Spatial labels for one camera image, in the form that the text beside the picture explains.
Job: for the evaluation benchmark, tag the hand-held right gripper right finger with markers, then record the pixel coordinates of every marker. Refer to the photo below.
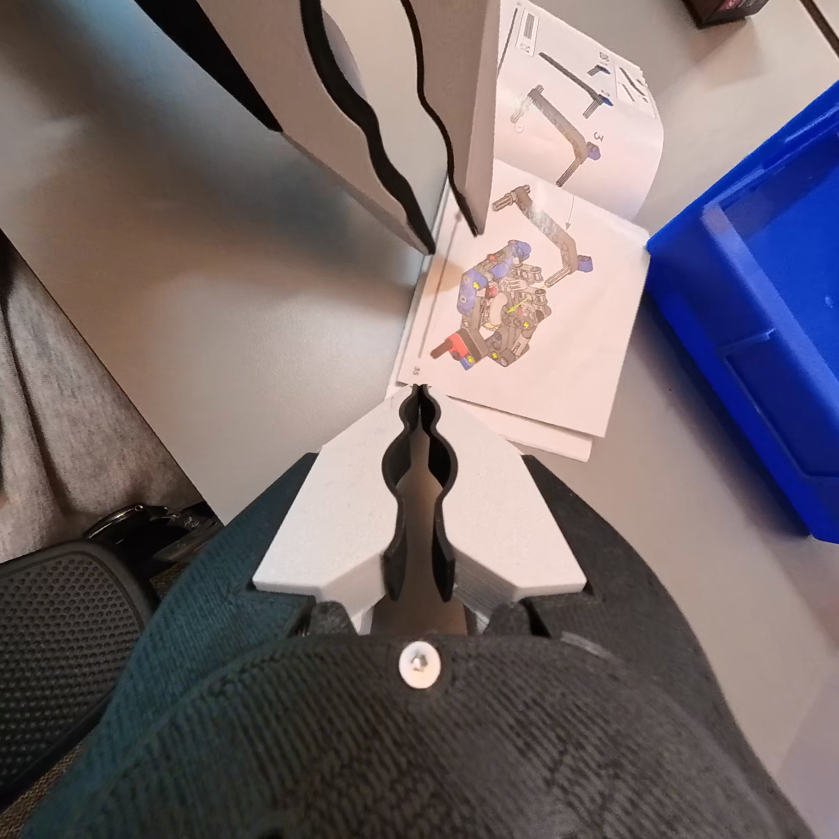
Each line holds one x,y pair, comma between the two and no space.
518,524

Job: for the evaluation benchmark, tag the blue storage bin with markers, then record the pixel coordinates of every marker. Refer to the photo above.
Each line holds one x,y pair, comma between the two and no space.
754,295

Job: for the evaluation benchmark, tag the instruction manual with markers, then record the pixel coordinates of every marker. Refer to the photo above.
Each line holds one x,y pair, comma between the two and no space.
590,328

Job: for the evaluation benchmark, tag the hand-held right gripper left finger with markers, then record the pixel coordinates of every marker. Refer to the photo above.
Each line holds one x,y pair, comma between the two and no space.
314,524

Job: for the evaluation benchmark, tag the black toy set box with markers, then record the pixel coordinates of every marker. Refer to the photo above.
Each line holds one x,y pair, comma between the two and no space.
721,10

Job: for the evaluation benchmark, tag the black office chair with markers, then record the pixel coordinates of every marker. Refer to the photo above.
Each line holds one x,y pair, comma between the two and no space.
52,623

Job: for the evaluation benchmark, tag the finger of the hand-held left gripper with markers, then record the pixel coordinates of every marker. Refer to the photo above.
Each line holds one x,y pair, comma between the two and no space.
288,85
469,98

